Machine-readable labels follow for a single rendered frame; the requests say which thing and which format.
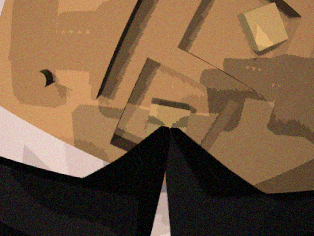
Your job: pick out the tan square block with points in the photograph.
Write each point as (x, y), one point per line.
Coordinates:
(168, 114)
(263, 26)

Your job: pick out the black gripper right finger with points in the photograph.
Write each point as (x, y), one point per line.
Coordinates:
(206, 199)

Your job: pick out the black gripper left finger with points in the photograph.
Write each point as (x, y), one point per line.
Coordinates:
(120, 199)

